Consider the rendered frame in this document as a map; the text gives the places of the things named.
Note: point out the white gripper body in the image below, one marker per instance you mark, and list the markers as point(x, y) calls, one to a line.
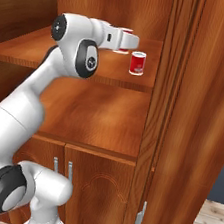
point(128, 41)

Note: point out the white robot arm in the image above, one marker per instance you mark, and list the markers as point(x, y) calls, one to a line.
point(19, 117)

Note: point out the wooden cabinet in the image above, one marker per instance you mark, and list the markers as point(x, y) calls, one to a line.
point(93, 114)

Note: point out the tall wooden cabinet door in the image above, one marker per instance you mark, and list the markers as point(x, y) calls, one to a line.
point(198, 112)

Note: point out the wooden shelf board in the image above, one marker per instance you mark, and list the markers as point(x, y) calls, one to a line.
point(22, 49)

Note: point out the wooden cupboard door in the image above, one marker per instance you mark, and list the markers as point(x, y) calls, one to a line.
point(102, 196)
point(44, 151)

